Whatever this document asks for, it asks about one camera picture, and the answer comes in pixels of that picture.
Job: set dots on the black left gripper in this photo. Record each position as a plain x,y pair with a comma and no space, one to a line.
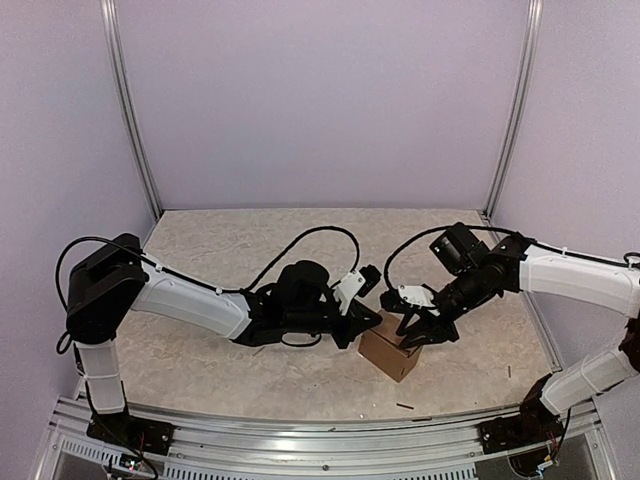
354,325

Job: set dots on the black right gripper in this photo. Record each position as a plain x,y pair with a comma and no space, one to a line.
437,330

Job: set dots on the brown cardboard box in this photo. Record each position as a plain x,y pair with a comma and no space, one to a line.
380,346

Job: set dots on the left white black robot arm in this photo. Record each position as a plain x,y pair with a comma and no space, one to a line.
120,277

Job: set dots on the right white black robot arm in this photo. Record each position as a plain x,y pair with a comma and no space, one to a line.
560,284

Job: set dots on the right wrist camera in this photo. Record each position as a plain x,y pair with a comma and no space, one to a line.
406,299

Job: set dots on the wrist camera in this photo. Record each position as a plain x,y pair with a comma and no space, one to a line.
406,299
355,284

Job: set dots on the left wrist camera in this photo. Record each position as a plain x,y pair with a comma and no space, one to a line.
355,284

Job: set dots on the front aluminium frame rail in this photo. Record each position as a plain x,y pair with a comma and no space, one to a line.
208,446

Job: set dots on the right aluminium corner post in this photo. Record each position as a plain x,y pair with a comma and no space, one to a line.
517,107

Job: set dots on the aluminium corner post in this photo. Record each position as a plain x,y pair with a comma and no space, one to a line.
116,55
517,107

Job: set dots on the left aluminium corner post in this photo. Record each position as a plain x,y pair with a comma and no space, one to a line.
116,55

